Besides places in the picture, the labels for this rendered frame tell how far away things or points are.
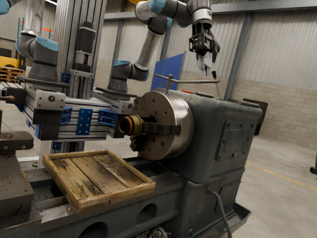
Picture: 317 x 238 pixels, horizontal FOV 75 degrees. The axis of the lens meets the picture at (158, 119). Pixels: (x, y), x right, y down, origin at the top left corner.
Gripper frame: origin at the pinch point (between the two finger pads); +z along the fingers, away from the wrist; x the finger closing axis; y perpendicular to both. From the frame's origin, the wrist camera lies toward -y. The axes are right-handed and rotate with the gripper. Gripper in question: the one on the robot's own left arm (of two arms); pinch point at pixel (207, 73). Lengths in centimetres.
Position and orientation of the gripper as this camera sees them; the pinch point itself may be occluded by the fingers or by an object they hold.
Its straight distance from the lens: 88.2
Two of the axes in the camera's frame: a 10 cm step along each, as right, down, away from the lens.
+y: -7.1, -0.3, -7.0
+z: 0.3, 10.0, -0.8
